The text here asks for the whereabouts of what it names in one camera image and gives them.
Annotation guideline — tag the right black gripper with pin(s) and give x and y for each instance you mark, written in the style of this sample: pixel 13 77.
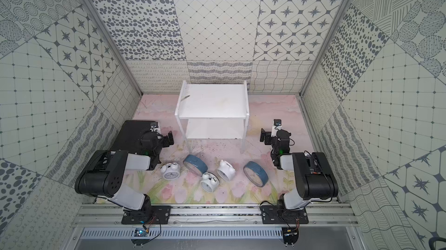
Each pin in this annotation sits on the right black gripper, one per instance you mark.
pixel 268 137

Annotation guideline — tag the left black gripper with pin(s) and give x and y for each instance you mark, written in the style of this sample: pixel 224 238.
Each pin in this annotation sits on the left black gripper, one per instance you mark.
pixel 165 140

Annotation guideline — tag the white twin-bell alarm clock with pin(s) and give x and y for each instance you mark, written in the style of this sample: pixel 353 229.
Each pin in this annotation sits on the white twin-bell alarm clock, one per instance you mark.
pixel 226 171
pixel 209 182
pixel 171 171

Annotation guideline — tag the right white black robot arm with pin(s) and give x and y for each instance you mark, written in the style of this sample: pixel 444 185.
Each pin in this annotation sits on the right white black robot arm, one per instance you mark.
pixel 314 179

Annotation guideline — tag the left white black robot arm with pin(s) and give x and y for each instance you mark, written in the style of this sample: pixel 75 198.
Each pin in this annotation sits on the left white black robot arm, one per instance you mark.
pixel 104 173

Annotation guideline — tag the blue round alarm clock right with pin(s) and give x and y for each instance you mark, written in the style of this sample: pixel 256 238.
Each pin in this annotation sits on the blue round alarm clock right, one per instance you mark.
pixel 256 174

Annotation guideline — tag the blue round alarm clock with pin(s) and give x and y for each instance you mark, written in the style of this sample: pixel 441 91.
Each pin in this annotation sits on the blue round alarm clock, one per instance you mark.
pixel 256 174
pixel 195 165

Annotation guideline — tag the blue round alarm clock left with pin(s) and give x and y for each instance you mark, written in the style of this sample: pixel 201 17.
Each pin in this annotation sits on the blue round alarm clock left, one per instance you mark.
pixel 195 165

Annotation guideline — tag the white two-tier shelf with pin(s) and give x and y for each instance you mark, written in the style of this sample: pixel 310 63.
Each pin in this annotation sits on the white two-tier shelf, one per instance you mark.
pixel 213 112

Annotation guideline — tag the black plastic tool case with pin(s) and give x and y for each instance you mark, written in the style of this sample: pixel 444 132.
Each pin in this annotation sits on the black plastic tool case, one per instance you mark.
pixel 129 136

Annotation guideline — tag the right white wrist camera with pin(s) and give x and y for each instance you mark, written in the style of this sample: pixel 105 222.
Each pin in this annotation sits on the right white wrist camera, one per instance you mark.
pixel 277 125

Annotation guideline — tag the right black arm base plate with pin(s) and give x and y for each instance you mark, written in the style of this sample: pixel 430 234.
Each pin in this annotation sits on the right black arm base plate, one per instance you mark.
pixel 284 215

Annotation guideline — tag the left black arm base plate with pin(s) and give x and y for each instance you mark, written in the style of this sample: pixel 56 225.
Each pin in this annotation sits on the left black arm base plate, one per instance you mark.
pixel 146 215

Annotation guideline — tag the aluminium mounting rail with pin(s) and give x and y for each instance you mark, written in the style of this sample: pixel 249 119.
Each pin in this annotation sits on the aluminium mounting rail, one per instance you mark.
pixel 221 215

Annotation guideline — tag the white perforated cable duct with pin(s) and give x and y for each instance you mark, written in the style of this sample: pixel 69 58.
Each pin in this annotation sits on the white perforated cable duct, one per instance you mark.
pixel 183 233

